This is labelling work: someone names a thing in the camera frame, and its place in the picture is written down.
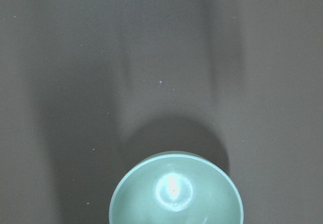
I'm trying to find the green bowl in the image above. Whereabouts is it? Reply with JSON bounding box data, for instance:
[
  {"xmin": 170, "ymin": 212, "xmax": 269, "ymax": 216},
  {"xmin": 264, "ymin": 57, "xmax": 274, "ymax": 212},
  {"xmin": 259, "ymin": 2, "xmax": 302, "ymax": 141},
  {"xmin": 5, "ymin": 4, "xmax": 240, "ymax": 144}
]
[{"xmin": 109, "ymin": 151, "xmax": 244, "ymax": 223}]

